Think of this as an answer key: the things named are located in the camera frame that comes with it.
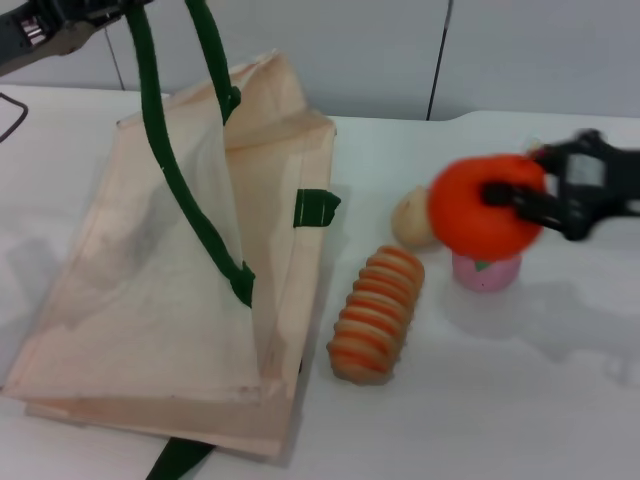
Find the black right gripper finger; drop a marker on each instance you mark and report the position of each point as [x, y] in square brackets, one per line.
[542, 156]
[525, 202]

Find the pink peach toy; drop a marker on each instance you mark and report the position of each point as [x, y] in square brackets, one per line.
[487, 275]

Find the orange fruit toy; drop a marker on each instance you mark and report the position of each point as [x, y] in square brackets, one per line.
[465, 210]

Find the beige potato toy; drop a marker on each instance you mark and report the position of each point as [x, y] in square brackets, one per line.
[410, 217]

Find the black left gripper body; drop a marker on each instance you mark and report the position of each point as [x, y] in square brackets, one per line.
[50, 30]

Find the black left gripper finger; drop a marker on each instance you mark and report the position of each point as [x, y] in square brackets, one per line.
[130, 5]

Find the orange striped bread toy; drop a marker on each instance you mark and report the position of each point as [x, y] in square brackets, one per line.
[377, 315]

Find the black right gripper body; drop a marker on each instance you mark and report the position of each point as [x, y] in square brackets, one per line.
[595, 180]

